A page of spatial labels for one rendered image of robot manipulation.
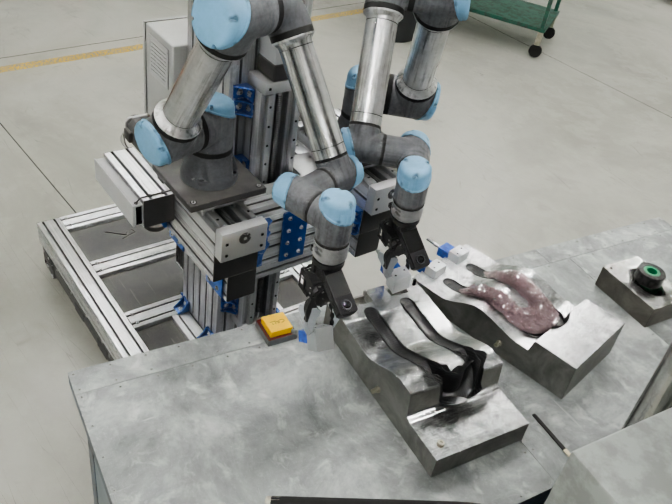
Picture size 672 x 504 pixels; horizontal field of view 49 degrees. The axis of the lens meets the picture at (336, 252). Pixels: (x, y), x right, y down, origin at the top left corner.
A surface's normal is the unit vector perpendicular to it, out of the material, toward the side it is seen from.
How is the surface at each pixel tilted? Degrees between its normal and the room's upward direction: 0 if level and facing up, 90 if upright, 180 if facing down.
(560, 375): 90
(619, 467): 0
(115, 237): 0
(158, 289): 0
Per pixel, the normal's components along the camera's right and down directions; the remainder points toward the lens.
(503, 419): 0.14, -0.78
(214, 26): -0.57, 0.33
